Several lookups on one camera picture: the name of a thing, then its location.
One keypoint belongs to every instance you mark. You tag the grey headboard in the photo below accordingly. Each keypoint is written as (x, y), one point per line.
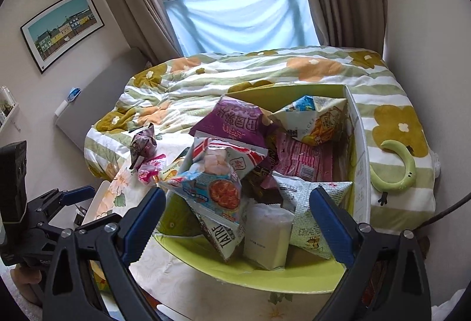
(97, 98)

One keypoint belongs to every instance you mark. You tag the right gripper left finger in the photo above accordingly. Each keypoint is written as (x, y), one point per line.
(115, 242)

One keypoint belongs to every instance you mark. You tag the pink striped snack bag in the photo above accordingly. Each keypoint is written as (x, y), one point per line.
(311, 163)

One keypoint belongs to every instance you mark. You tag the person's left hand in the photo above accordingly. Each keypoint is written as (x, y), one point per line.
(25, 278)

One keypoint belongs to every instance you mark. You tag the blue white snack bag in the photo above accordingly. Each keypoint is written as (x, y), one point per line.
(312, 120)

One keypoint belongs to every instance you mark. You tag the white Taire snack bag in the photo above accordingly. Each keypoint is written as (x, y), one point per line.
(225, 240)

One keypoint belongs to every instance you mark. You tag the small pink candy bag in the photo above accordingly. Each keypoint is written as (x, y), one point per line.
(150, 169)

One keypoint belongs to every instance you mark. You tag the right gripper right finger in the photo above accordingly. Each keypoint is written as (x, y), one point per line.
(385, 276)

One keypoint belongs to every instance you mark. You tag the blue window cloth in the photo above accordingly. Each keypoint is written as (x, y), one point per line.
(229, 26)

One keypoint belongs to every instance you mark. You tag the floral green striped duvet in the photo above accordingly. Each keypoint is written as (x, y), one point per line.
(176, 94)

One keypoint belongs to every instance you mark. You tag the green cardboard box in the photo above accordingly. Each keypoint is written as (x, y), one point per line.
(352, 164)

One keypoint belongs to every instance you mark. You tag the red white shrimp chip bag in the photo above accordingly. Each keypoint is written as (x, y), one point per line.
(212, 184)

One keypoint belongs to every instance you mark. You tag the dark purple cartoon snack bag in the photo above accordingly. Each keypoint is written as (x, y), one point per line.
(143, 146)

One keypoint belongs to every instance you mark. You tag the white tissue pack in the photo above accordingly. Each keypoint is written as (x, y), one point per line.
(267, 235)

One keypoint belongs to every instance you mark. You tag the green plush toy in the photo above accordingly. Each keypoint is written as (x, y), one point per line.
(394, 180)

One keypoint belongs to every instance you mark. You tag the grey newsprint snack bag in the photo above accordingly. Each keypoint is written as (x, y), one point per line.
(316, 214)

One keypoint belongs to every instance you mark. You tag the gold black snack bag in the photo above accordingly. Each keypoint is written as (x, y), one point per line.
(252, 183)

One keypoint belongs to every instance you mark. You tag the framed houses picture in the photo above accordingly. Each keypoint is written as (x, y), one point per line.
(57, 29)

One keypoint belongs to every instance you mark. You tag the orange cake snack bag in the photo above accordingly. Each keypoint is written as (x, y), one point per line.
(171, 170)

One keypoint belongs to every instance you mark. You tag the purple potato chip bag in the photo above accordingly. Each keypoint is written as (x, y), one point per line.
(237, 120)

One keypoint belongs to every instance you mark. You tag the left brown curtain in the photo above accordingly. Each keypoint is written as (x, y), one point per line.
(140, 0)

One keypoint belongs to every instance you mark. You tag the blue white headboard item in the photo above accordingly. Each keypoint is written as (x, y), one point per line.
(73, 94)

